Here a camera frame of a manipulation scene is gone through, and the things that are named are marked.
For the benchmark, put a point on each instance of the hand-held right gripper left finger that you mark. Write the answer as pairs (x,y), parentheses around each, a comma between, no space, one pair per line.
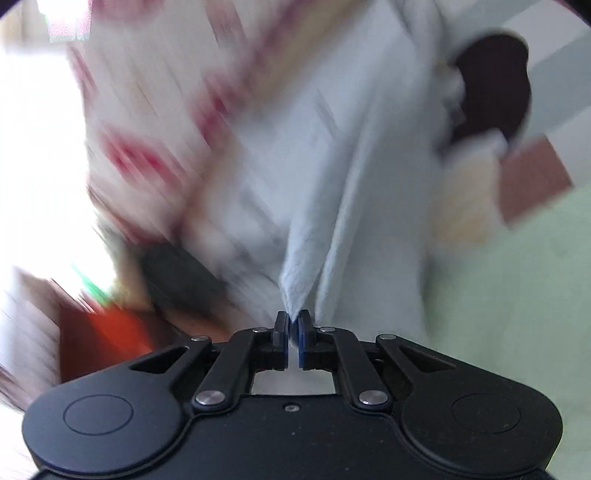
(282,332)

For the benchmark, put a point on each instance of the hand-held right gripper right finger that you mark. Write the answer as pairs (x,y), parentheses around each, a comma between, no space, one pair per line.
(304,332)

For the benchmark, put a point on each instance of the light grey shirt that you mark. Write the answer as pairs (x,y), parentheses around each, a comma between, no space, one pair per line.
(369,184)

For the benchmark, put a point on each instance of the dark blurred object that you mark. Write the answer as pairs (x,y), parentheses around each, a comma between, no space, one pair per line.
(180,277)

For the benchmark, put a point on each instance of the orange blurred object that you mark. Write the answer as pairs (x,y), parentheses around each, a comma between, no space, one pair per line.
(106,341)

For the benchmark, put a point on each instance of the checked bear-print bed sheet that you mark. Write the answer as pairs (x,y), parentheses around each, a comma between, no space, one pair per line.
(498,92)

